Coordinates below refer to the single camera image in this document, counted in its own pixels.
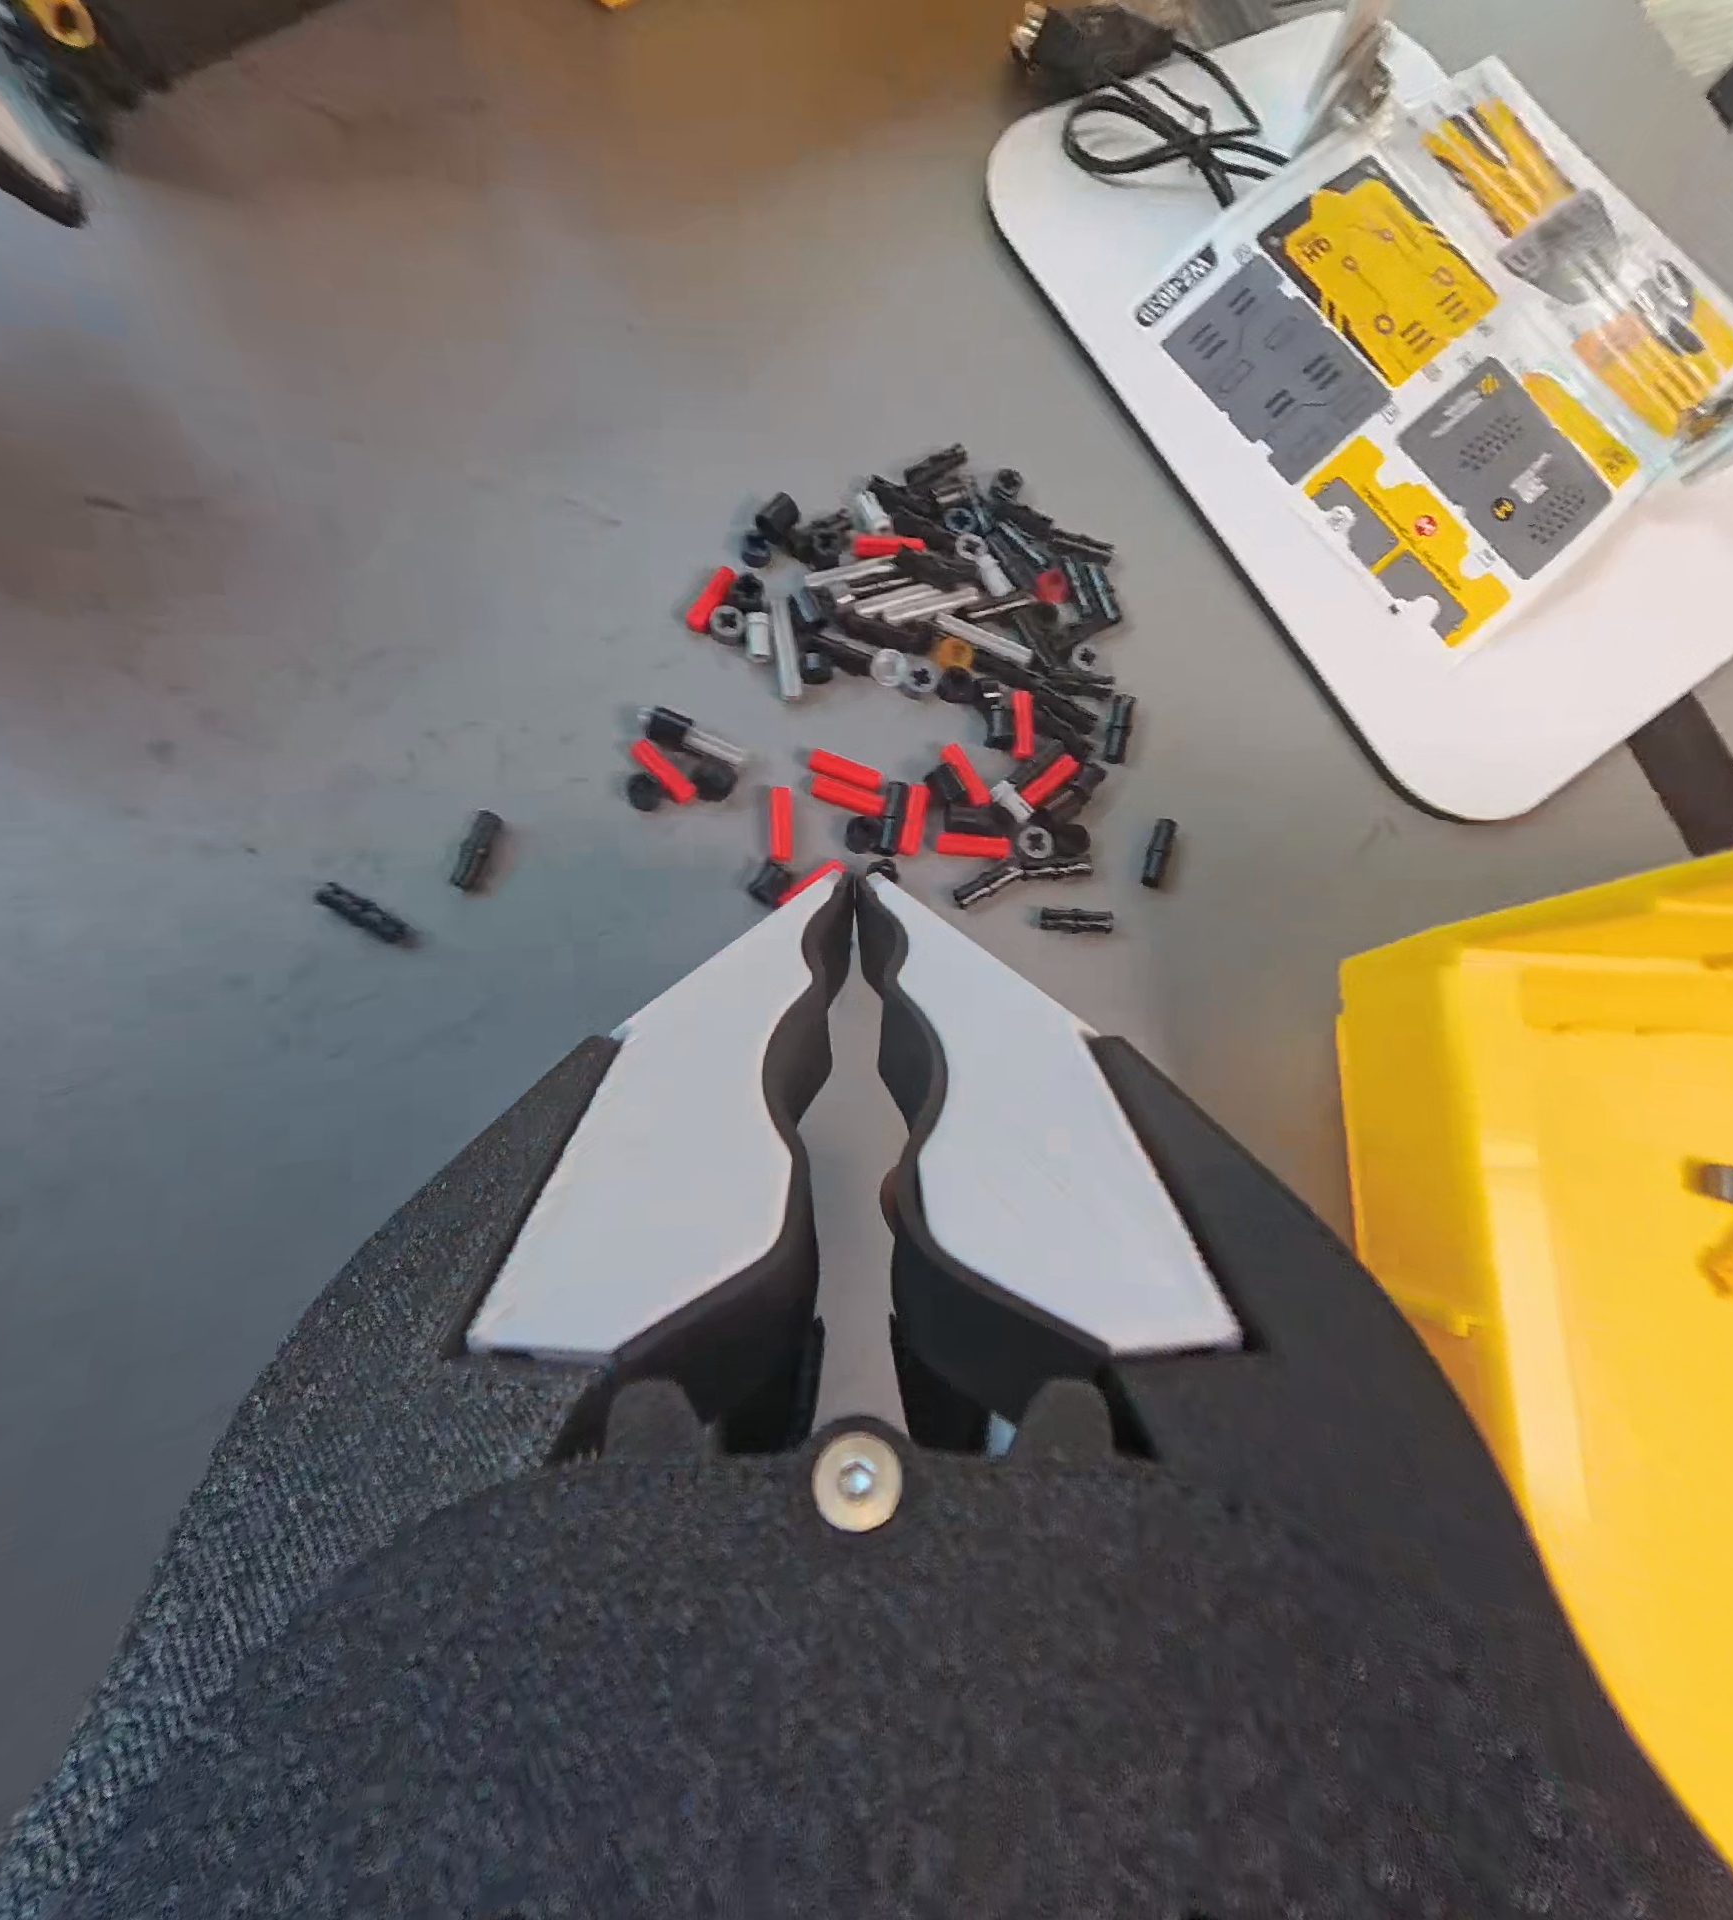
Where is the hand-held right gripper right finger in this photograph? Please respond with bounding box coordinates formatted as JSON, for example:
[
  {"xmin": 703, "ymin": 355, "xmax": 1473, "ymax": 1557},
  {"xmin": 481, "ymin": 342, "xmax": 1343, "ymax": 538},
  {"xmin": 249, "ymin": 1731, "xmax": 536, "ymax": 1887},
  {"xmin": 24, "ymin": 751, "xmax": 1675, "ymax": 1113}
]
[{"xmin": 854, "ymin": 872, "xmax": 1246, "ymax": 1453}]

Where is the pile of small lego pins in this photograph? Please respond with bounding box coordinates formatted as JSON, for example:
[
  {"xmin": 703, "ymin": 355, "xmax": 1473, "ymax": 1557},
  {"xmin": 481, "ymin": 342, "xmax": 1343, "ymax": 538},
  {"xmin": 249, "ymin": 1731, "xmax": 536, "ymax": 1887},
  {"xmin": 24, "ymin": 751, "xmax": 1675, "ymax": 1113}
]
[{"xmin": 626, "ymin": 442, "xmax": 1182, "ymax": 939}]

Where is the yellow lego vehicle model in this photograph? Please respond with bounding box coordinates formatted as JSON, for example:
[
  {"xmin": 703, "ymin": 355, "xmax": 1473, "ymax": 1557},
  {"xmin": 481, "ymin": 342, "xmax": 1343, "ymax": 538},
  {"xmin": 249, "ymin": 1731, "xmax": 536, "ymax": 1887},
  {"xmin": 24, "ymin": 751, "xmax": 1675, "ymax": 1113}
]
[{"xmin": 0, "ymin": 0, "xmax": 357, "ymax": 107}]

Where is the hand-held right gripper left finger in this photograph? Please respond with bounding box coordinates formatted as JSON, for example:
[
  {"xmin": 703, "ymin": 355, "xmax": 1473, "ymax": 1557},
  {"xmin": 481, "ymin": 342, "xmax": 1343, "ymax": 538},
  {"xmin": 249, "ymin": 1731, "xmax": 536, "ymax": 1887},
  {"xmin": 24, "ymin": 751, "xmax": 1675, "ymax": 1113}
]
[{"xmin": 463, "ymin": 872, "xmax": 858, "ymax": 1458}]

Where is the white flat board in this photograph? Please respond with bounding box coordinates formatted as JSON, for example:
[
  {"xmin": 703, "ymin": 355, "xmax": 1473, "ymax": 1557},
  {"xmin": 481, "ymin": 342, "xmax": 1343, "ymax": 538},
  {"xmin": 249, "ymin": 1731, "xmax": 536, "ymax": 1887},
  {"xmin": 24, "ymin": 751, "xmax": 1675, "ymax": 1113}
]
[{"xmin": 983, "ymin": 22, "xmax": 1733, "ymax": 824}]

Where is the lego sticker sheet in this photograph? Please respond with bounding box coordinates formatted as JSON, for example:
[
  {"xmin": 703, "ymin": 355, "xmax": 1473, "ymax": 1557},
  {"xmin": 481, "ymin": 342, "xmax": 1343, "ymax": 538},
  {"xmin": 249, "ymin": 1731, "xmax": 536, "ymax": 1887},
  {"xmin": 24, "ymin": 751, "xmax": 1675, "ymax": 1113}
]
[{"xmin": 1132, "ymin": 59, "xmax": 1733, "ymax": 654}]

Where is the black usb cable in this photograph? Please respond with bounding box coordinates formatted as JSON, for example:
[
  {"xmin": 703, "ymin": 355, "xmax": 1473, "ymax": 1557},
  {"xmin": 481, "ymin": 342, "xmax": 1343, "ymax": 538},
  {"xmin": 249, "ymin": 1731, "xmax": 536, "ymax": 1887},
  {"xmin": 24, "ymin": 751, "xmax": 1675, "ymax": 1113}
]
[{"xmin": 1012, "ymin": 0, "xmax": 1295, "ymax": 211}]

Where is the yellow plastic storage bin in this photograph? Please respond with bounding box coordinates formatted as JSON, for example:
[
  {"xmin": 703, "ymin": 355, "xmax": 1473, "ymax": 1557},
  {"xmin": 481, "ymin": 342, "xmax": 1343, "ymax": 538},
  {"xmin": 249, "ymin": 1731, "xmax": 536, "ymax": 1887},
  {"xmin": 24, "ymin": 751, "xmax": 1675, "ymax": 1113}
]
[{"xmin": 1335, "ymin": 824, "xmax": 1733, "ymax": 1920}]

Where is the dark desk cable hatch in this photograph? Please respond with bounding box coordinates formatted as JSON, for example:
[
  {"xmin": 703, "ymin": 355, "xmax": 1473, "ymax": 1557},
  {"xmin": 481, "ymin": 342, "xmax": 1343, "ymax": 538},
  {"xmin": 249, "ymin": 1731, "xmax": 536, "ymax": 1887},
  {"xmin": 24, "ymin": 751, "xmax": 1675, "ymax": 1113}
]
[{"xmin": 1628, "ymin": 692, "xmax": 1733, "ymax": 858}]

